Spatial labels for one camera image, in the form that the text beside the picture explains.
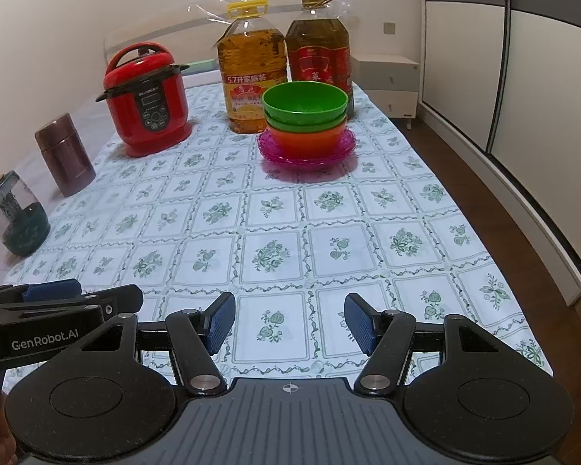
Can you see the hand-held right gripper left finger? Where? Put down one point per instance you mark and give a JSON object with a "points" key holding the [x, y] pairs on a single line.
{"points": [[220, 322]]}

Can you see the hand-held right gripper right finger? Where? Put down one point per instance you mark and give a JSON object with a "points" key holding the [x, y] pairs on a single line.
{"points": [[360, 322]]}

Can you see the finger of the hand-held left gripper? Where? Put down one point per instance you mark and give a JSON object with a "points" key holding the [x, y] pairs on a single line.
{"points": [[53, 290], [121, 298]]}

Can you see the orange plastic bowl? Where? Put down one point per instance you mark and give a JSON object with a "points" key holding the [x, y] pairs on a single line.
{"points": [[305, 140]]}

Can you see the green plastic bowl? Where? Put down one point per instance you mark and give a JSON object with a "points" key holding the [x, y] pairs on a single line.
{"points": [[305, 99], [305, 123]]}

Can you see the glass jar with dark contents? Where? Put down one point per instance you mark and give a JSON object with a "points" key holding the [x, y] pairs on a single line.
{"points": [[19, 223]]}

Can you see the floral checked tablecloth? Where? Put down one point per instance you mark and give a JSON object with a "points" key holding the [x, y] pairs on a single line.
{"points": [[281, 213]]}

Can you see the maroon metal canister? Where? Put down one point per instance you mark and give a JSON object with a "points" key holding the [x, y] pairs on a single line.
{"points": [[65, 155]]}

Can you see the red electric pressure cooker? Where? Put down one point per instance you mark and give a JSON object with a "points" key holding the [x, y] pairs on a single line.
{"points": [[145, 106]]}

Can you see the white nightstand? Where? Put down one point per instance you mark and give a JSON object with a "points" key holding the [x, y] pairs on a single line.
{"points": [[392, 87]]}

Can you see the pale green pillow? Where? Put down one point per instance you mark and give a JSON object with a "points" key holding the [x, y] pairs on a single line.
{"points": [[201, 66]]}

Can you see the yellow label oil bottle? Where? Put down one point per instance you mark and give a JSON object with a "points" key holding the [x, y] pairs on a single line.
{"points": [[249, 68]]}

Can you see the white sliding door wardrobe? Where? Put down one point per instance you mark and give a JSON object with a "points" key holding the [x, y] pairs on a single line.
{"points": [[537, 131]]}

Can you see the white bed headboard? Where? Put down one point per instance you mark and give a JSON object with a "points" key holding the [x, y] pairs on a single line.
{"points": [[198, 43]]}

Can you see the red label oil bottle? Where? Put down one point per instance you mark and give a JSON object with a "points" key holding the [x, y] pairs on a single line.
{"points": [[317, 53]]}

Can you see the clear plastic bag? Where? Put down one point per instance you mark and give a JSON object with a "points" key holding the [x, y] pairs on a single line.
{"points": [[208, 9]]}

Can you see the white wall socket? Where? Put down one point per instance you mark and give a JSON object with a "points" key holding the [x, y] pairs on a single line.
{"points": [[390, 28]]}

